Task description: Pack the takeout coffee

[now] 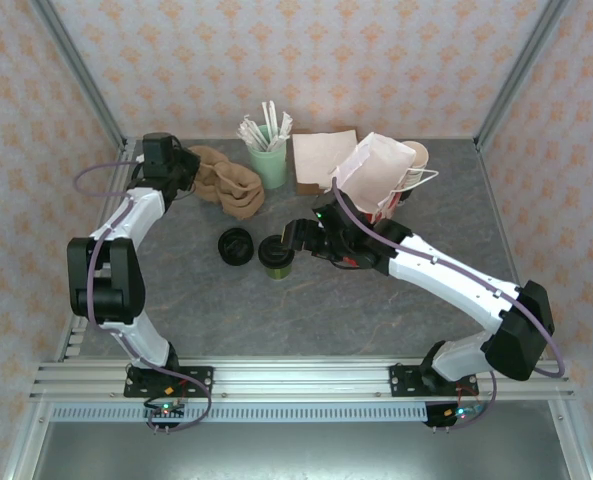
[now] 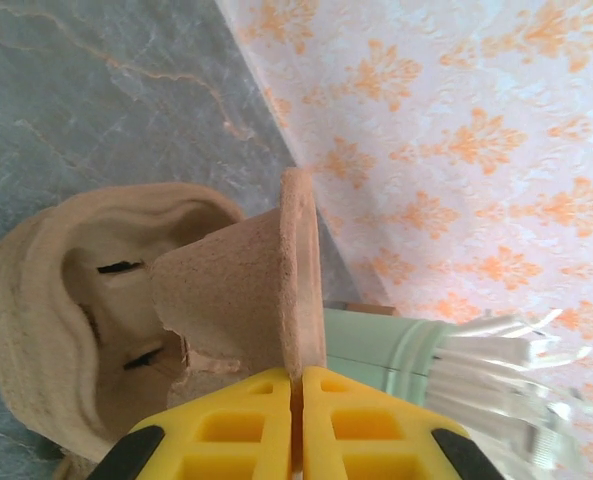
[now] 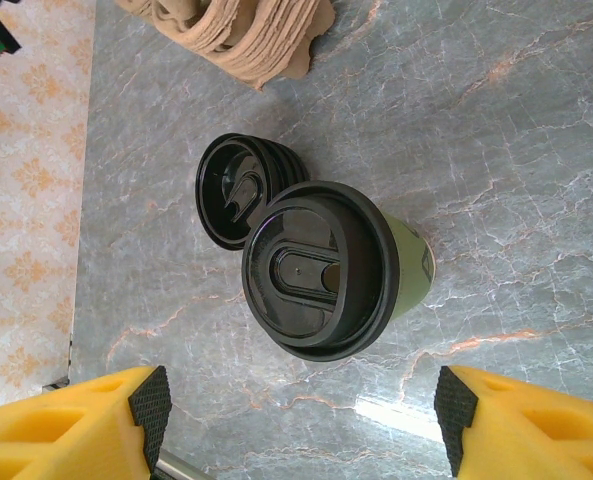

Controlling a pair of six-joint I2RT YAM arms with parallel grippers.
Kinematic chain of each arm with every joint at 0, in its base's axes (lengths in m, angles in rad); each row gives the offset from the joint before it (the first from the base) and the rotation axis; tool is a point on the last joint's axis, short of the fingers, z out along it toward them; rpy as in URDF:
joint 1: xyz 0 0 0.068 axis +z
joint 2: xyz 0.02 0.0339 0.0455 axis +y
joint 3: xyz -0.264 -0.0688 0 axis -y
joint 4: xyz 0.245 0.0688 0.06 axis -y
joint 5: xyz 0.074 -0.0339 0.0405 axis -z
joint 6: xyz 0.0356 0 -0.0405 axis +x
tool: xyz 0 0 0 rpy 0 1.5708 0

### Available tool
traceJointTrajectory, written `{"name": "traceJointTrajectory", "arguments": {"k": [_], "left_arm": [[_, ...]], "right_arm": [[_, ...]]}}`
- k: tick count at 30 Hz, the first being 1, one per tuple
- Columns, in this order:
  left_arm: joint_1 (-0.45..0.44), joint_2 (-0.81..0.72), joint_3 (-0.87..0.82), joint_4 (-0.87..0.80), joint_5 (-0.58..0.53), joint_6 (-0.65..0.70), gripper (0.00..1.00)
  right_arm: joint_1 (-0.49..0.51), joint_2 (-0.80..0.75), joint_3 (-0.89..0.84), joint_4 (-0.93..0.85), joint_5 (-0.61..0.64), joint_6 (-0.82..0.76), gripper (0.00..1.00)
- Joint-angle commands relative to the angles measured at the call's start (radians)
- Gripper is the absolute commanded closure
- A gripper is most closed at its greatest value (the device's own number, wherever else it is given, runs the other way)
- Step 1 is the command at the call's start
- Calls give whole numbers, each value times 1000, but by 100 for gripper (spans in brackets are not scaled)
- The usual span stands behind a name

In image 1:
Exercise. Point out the red white paper bag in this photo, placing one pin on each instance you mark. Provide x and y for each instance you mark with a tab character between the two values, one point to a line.
376	170

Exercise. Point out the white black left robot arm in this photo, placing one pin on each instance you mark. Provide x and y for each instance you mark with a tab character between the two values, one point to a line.
126	225

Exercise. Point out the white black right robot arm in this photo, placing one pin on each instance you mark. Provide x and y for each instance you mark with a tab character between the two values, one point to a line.
451	280

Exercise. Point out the stack of black lids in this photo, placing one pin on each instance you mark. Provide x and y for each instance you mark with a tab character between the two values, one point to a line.
235	246

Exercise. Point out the paper wrapped straw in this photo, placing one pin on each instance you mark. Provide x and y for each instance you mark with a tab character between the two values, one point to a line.
273	122
266	125
248	137
284	130
254	131

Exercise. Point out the mint green straw cup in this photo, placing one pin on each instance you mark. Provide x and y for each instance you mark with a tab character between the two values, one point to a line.
271	167

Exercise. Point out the stack of beige paper cups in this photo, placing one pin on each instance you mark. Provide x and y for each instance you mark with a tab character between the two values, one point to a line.
420	152

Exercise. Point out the grey metal sheet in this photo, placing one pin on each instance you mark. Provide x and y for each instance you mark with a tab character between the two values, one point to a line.
296	450

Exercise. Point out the small circuit board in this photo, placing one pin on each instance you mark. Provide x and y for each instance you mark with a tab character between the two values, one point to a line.
166	411
458	412

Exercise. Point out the aluminium frame post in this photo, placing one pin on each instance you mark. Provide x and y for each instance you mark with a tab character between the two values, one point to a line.
80	75
522	75

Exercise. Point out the aluminium mounting rail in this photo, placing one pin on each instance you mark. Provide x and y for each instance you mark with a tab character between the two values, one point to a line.
301	377

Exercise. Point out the aluminium side rail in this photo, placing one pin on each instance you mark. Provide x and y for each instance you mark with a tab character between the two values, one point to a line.
506	225
83	300

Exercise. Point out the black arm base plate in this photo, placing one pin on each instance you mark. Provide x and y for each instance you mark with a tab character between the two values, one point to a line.
401	380
201	380

